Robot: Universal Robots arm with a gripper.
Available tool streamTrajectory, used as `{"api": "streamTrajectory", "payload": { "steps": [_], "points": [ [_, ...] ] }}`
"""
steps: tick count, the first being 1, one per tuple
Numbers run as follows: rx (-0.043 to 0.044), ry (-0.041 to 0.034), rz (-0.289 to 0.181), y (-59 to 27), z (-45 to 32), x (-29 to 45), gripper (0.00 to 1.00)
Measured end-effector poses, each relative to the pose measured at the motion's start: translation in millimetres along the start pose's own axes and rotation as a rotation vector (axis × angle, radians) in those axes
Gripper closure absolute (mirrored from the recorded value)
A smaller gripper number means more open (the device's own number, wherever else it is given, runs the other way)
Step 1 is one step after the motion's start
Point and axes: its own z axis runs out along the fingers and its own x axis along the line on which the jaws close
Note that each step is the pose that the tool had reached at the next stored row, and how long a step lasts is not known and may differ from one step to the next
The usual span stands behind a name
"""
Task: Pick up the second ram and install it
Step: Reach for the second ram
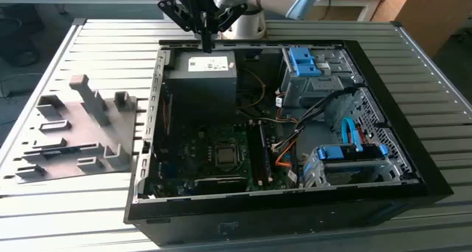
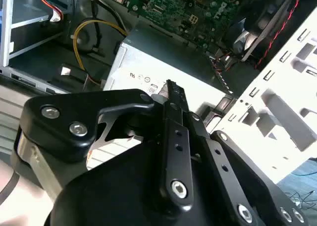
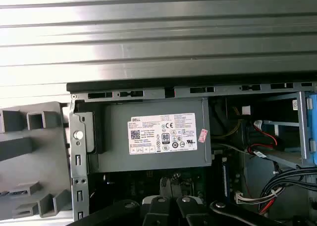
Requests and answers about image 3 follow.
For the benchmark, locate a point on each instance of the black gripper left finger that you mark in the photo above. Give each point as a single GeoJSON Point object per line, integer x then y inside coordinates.
{"type": "Point", "coordinates": [158, 211]}

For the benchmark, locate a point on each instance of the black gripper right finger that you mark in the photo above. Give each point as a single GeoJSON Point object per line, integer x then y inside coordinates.
{"type": "Point", "coordinates": [188, 211]}

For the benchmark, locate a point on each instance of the grey power supply unit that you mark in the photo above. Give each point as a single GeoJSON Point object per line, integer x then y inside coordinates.
{"type": "Point", "coordinates": [119, 146]}

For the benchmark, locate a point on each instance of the black open PC case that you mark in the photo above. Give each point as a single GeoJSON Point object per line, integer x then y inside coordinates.
{"type": "Point", "coordinates": [79, 146]}

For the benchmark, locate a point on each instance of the grey metal drive cage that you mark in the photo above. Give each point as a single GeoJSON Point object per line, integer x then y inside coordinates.
{"type": "Point", "coordinates": [303, 127]}

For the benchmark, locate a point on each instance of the grey plastic parts rack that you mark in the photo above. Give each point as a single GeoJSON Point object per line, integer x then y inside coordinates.
{"type": "Point", "coordinates": [15, 146]}

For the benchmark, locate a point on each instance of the blue plastic drive bracket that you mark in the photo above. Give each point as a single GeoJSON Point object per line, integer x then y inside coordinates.
{"type": "Point", "coordinates": [312, 127]}

